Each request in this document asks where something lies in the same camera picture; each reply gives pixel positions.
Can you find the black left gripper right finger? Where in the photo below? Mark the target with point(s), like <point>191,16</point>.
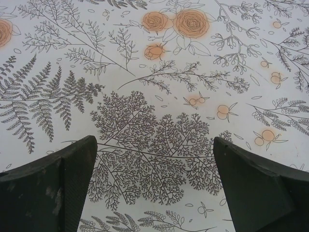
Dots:
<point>260,193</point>

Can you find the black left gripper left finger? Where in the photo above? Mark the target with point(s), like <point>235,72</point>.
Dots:
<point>41,191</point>

